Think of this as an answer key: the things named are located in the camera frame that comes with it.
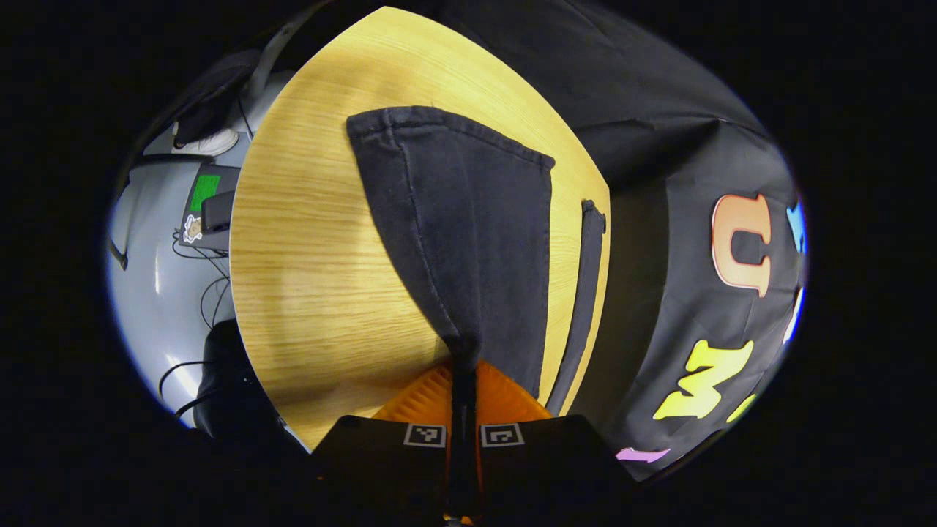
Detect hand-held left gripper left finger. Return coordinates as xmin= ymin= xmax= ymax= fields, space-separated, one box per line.
xmin=311 ymin=360 xmax=456 ymax=525

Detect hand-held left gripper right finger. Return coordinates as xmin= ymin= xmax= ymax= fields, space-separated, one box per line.
xmin=476 ymin=359 xmax=638 ymax=522

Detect black jeans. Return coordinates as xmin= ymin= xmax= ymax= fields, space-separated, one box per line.
xmin=346 ymin=106 xmax=607 ymax=517

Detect dark bulky object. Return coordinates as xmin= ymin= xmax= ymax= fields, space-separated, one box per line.
xmin=193 ymin=318 xmax=294 ymax=449

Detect small black box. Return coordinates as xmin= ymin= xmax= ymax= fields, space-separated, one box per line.
xmin=201 ymin=191 xmax=236 ymax=234

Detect dark laptop with green sticker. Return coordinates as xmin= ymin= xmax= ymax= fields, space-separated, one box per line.
xmin=179 ymin=164 xmax=242 ymax=251

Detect black backdrop cloth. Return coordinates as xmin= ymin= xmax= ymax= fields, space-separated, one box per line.
xmin=410 ymin=0 xmax=806 ymax=484

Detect grey curved tube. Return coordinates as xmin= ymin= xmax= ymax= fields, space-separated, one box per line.
xmin=247 ymin=0 xmax=334 ymax=101

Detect thin black cable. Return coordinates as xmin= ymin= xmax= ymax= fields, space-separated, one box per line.
xmin=158 ymin=360 xmax=217 ymax=419
xmin=172 ymin=233 xmax=234 ymax=332

